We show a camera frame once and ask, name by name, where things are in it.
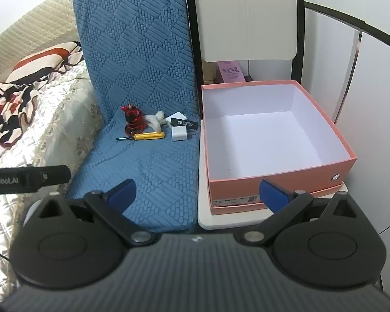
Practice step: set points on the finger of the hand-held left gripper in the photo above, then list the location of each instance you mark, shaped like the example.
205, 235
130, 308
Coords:
52, 175

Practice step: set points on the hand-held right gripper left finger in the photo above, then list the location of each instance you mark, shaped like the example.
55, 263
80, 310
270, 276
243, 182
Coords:
127, 192

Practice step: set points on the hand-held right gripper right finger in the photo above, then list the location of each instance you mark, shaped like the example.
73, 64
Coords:
273, 195

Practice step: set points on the pink cardboard box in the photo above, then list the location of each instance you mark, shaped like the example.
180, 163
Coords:
312, 182

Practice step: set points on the yellow screwdriver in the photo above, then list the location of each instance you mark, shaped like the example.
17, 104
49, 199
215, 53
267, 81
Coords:
146, 135

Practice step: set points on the red black figurine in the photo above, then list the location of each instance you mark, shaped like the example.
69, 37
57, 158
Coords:
132, 117

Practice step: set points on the white plush toy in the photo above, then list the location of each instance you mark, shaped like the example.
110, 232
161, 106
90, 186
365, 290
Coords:
154, 120

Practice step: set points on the white charger plug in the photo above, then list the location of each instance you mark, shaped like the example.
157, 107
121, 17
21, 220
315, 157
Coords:
178, 134
177, 116

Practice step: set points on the black usb stick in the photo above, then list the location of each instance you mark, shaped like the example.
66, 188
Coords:
185, 123

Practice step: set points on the cream quilted bedspread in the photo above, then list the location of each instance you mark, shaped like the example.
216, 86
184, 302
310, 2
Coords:
61, 120

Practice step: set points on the striped red black blanket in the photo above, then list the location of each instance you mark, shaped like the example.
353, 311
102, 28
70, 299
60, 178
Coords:
6, 104

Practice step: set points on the white wardrobe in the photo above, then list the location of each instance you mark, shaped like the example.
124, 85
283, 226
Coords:
360, 104

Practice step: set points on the pink packet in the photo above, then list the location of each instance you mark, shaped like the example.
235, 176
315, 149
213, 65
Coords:
231, 71

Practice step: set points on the blue quilted chair cover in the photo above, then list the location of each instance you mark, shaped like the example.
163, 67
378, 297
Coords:
133, 55

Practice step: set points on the brown cardboard carton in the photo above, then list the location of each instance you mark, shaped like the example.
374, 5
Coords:
210, 73

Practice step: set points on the beige padded headboard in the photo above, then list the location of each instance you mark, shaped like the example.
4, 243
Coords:
35, 22

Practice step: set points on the white chair with black frame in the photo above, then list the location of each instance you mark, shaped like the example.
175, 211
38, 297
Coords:
247, 16

